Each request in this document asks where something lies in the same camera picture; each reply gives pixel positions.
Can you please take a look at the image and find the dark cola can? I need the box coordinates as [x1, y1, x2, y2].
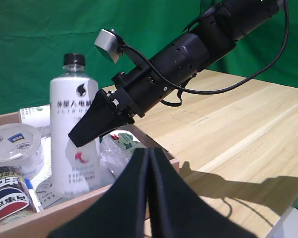
[0, 166, 38, 230]

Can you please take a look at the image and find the brown cardboard box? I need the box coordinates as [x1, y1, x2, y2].
[0, 111, 179, 238]

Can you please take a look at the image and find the thin black cable loop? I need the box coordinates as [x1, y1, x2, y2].
[161, 88, 184, 108]

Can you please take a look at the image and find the white bottle with green logo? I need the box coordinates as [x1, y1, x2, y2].
[18, 104, 52, 124]

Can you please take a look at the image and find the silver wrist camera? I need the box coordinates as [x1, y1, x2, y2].
[93, 29, 125, 64]

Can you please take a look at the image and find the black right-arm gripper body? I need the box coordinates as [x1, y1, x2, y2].
[99, 64, 176, 124]

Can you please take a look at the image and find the white marker with blue cap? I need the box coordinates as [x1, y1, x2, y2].
[24, 178, 45, 213]

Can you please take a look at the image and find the clear packing tape roll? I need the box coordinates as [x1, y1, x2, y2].
[0, 123, 45, 178]

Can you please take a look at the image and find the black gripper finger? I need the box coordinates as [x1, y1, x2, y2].
[68, 89, 135, 148]
[48, 148, 149, 238]
[149, 147, 260, 238]

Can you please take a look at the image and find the white printed paper leaflet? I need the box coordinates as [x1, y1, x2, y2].
[31, 171, 63, 209]

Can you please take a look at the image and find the green backdrop cloth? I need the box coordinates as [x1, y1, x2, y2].
[0, 0, 298, 214]

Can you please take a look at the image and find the white bottle with silver shoulder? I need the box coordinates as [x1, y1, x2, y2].
[49, 53, 101, 199]

